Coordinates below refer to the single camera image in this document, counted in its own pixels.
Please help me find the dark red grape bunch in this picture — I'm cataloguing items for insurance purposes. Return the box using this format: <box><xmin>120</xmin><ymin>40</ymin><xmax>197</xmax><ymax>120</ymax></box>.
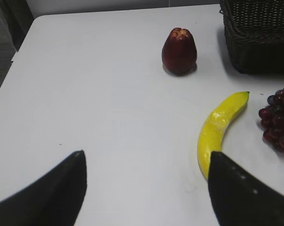
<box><xmin>259</xmin><ymin>88</ymin><xmax>284</xmax><ymax>155</ymax></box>

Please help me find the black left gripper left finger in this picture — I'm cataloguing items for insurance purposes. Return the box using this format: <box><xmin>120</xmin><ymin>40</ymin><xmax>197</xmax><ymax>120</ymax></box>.
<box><xmin>0</xmin><ymin>151</ymin><xmax>87</xmax><ymax>226</ymax></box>

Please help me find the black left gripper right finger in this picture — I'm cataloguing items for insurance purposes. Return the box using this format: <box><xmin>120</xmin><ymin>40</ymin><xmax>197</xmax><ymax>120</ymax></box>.
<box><xmin>208</xmin><ymin>151</ymin><xmax>284</xmax><ymax>226</ymax></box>

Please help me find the dark red apple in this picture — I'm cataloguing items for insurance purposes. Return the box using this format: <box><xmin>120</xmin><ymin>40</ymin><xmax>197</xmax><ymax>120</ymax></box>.
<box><xmin>162</xmin><ymin>27</ymin><xmax>197</xmax><ymax>76</ymax></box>

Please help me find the black wicker basket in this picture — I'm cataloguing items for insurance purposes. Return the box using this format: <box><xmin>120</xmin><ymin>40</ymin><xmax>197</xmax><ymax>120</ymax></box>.
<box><xmin>219</xmin><ymin>0</ymin><xmax>284</xmax><ymax>74</ymax></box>

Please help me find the yellow banana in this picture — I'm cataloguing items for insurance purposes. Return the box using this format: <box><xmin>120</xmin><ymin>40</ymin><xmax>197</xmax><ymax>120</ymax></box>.
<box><xmin>197</xmin><ymin>91</ymin><xmax>250</xmax><ymax>180</ymax></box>

